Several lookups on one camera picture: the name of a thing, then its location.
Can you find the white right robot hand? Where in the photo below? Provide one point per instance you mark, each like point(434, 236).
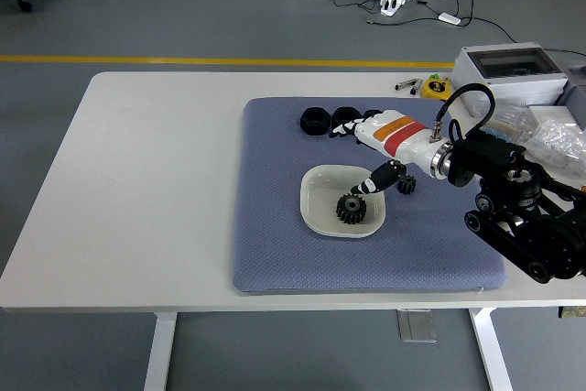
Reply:
point(398, 139)

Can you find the small black gear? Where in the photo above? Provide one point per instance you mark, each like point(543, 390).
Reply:
point(408, 187)

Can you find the large black gear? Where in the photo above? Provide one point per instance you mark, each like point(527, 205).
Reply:
point(350, 214)

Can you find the large black hex nut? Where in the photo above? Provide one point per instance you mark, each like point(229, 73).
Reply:
point(307, 127)
point(338, 118)

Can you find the flat white box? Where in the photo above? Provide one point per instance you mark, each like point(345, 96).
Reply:
point(554, 111)

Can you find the blue black marker pen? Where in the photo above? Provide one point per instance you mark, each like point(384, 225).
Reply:
point(414, 90)

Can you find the yellow tape measure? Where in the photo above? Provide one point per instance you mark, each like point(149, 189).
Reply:
point(437, 89)

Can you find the white square dish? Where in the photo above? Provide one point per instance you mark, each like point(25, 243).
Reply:
point(320, 198)

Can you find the clear bag of resistors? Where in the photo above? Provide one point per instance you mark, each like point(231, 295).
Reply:
point(508, 118)

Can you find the white flat adapter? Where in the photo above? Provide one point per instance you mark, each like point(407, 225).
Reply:
point(449, 18)

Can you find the white power strip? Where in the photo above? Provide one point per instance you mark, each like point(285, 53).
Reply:
point(393, 3)

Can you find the blue-grey padded mat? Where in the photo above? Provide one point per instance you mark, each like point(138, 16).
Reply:
point(274, 226)

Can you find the clear bag of plastic parts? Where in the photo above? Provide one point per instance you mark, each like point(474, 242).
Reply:
point(556, 144)

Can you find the grey metal case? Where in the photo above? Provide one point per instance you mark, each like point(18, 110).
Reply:
point(574, 84)

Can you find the metal floor plate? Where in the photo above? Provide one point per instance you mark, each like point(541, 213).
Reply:
point(416, 324)

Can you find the white table leg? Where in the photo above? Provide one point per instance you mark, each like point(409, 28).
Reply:
point(160, 350)
point(492, 350)

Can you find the grey electrical enclosure box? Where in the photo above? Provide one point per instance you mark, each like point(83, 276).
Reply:
point(517, 84)

